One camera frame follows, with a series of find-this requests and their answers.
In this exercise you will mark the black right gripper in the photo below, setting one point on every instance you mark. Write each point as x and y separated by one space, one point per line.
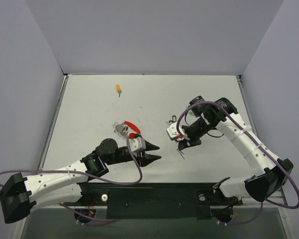
185 137

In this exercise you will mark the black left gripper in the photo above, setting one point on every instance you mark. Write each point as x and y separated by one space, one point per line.
142 154

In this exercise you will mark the key with blue tag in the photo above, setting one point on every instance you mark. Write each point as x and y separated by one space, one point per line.
181 153

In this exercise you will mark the metal key organiser red handle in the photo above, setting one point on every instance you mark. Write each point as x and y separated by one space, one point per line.
124 128

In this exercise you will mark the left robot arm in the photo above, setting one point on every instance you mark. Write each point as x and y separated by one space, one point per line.
20 195

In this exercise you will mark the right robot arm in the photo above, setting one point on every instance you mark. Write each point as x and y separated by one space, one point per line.
269 171

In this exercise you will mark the keys with black tags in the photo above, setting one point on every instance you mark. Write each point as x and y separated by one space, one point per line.
172 120

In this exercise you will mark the key with green tag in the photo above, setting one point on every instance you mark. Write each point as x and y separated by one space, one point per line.
190 112

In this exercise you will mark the key with yellow tag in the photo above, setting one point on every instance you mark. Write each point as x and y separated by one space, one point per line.
118 89

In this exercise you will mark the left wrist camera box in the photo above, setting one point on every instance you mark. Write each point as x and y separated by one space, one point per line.
136 142

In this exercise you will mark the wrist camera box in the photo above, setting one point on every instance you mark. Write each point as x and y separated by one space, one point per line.
136 142
174 132

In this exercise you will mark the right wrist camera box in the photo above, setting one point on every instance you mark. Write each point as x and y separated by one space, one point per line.
174 132

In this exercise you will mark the aluminium front rail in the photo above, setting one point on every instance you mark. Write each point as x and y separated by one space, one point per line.
277 197

